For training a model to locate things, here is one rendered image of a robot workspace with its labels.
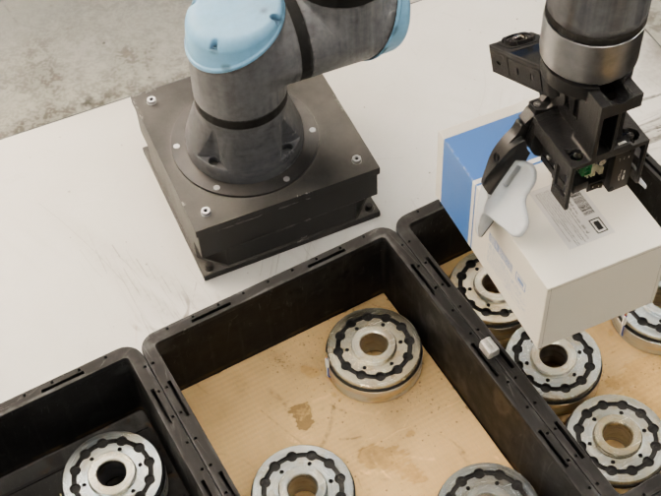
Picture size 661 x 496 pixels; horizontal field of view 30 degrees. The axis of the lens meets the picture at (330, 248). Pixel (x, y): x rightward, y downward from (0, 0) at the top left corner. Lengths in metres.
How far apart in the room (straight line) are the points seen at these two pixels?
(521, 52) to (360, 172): 0.55
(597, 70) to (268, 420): 0.57
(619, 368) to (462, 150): 0.36
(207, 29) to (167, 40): 1.54
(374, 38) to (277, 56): 0.12
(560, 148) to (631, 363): 0.44
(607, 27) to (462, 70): 0.93
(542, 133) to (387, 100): 0.80
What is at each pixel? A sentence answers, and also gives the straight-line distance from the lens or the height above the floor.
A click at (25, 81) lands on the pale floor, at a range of 2.94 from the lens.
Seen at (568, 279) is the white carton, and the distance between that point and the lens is 1.04.
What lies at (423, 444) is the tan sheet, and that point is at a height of 0.83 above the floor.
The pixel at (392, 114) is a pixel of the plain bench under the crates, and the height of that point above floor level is 0.70.
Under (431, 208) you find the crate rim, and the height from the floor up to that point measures 0.93.
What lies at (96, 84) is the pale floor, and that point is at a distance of 2.88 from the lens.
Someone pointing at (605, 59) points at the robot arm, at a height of 1.34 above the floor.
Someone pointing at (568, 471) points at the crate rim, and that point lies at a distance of 1.18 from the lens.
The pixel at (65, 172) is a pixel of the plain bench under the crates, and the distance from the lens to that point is 1.75.
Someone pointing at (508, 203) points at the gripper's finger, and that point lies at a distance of 1.05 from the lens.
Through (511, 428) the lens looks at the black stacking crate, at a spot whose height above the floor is 0.89.
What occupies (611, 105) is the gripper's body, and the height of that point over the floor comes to 1.30.
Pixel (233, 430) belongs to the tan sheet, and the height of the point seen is 0.83.
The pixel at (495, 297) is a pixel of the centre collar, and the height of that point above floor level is 0.87.
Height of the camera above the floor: 1.97
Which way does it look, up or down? 52 degrees down
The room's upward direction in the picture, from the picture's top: 4 degrees counter-clockwise
